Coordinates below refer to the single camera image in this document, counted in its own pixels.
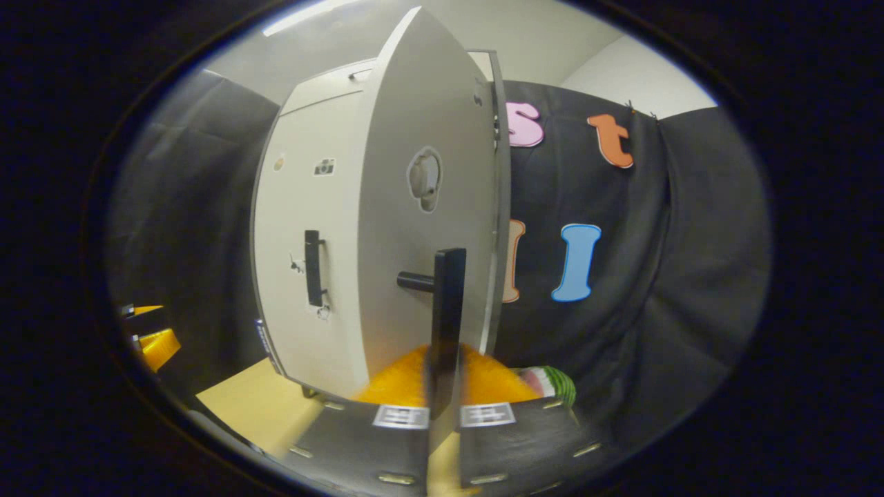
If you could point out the watermelon slice toy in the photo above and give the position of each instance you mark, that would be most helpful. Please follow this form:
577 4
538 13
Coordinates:
552 383

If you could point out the black backdrop cloth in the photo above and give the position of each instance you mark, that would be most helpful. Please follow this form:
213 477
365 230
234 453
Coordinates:
656 276

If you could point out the beige camera-sticker cabinet door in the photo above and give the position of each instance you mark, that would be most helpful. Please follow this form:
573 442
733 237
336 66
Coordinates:
290 207

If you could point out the beige cabinet drawer front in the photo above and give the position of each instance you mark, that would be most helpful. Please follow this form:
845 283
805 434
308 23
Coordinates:
324 86

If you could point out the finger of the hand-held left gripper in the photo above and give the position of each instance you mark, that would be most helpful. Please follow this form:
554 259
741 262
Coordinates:
159 348
141 310

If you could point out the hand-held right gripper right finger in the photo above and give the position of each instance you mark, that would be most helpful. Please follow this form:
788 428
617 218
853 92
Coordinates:
518 442

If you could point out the black cloth clip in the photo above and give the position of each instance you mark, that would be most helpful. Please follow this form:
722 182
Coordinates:
639 109

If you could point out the beige cherry-sticker cabinet door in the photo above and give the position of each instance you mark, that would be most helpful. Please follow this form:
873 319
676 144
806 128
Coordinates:
400 241

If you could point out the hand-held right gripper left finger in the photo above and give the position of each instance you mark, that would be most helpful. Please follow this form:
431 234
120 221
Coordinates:
359 442

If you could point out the beige double-door shoe cabinet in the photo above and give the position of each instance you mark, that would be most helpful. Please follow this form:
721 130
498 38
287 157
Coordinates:
503 207

